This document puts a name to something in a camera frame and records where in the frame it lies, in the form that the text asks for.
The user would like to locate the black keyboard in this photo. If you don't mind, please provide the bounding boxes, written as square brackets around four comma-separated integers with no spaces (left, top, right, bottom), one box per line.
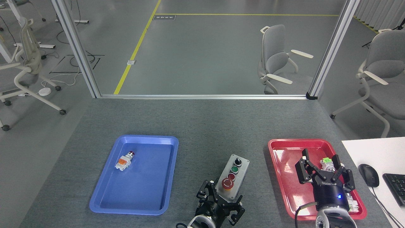
[382,173,405,207]

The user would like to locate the white desk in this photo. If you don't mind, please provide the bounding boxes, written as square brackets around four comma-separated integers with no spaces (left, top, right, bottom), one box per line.
[341,137,405,228]

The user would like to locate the silver aluminium post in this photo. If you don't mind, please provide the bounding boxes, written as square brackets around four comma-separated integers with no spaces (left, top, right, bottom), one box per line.
[51,0,102,98]
[306,0,361,99]

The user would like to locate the black floor cable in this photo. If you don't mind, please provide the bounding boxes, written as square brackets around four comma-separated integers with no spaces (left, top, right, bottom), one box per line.
[56,30,96,68]

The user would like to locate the grey ribbed curtain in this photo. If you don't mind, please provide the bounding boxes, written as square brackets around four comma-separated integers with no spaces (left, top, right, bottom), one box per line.
[353,0,405,30]

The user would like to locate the large grey office chair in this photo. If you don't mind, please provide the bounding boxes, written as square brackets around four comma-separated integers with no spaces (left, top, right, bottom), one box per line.
[330,29,405,138]

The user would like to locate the grey control box with buttons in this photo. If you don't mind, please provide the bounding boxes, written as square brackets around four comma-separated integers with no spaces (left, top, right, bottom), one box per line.
[215,154,250,203]

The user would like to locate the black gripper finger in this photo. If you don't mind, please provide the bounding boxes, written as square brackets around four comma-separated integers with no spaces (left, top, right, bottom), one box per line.
[196,180,219,208]
[228,195,246,226]
[331,155,355,192]
[295,149,321,185]

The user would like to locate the silver-headed green push button switch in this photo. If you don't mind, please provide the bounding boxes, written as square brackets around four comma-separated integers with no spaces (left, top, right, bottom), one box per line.
[345,192,361,213]

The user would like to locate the white mesh office chair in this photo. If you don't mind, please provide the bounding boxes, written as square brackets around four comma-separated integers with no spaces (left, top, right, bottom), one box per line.
[0,17,67,132]

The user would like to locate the orange push button switch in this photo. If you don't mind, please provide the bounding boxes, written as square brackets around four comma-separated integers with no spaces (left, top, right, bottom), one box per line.
[115,152,135,171]

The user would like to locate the white floor cable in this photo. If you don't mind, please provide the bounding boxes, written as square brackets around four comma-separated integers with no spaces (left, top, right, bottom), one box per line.
[41,70,83,88]

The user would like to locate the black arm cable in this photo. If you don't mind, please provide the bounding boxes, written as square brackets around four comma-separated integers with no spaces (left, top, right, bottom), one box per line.
[294,203,317,228]

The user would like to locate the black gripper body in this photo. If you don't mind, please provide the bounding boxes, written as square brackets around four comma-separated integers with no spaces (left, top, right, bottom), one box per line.
[199,198,234,227]
[313,173,346,212]

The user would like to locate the black computer mouse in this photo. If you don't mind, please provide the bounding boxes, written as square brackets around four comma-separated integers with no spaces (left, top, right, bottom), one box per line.
[358,164,380,187]

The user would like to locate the green-headed push button switch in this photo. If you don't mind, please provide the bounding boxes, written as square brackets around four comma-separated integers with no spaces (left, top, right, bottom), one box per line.
[320,156,336,173]

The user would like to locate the blue plastic tray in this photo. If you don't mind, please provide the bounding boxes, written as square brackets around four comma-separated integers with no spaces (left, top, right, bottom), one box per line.
[89,135,179,216]

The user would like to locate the silver aluminium rail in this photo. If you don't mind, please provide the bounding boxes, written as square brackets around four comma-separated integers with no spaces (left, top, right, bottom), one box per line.
[100,94,309,100]

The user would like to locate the black mouse cable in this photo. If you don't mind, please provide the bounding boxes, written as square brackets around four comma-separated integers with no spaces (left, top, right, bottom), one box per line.
[372,186,403,228]

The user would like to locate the grey office chair cream armrests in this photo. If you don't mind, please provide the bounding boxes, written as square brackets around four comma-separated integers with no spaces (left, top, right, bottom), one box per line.
[258,24,314,95]

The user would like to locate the red plastic tray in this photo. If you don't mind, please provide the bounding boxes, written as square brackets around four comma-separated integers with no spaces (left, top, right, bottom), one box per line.
[268,138,367,220]

